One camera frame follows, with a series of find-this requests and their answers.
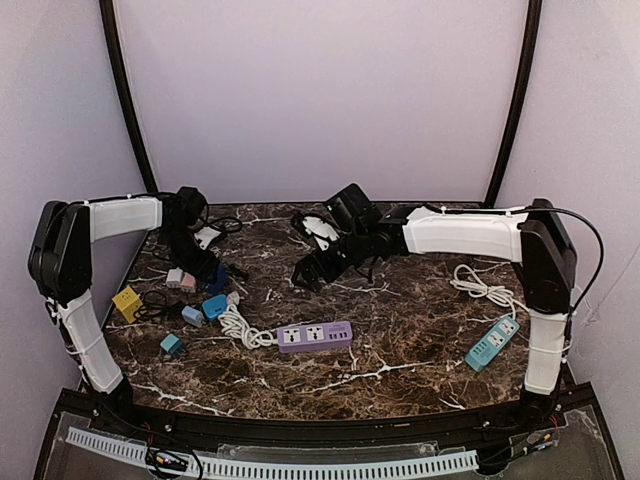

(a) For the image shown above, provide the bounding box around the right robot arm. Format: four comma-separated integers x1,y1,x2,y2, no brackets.
290,194,604,401

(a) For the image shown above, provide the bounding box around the pink charger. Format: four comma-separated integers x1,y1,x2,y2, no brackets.
179,272,197,293

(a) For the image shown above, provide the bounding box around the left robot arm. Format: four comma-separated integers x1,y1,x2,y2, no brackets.
28,187,221,411

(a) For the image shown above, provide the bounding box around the black frame post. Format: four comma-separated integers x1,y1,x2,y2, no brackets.
483,0,543,208
98,0,159,193

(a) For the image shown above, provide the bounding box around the teal charger plug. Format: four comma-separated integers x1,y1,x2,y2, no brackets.
160,333,184,358

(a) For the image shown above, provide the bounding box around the purple power strip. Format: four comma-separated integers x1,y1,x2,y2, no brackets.
217,292,354,355

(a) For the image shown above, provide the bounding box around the right black frame post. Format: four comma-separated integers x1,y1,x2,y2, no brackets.
483,0,543,208

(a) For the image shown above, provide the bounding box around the yellow cube socket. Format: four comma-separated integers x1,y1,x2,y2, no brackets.
112,286,146,324

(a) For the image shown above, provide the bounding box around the black charger with cable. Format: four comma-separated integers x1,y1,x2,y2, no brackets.
208,216,249,282

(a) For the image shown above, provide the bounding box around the light blue charger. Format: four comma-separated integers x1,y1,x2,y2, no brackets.
181,306,205,328

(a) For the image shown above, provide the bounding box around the blue flat square adapter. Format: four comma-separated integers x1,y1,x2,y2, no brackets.
201,294,228,321

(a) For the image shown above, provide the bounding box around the dark blue cube socket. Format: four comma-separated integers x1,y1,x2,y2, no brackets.
203,263,228,296

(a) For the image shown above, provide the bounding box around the left black frame post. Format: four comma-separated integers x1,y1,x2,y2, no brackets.
98,0,159,193

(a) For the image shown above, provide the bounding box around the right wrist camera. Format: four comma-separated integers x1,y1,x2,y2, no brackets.
324,183,379,233

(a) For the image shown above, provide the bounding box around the black usb cable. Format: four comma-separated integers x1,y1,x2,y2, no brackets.
134,289,184,321

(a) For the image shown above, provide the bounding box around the white charger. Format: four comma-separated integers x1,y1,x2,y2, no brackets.
165,268,184,289

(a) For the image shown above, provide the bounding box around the white slotted cable duct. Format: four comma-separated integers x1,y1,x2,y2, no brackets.
65,426,480,480

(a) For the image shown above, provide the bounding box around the teal power strip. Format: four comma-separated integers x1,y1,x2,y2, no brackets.
451,264,521,373

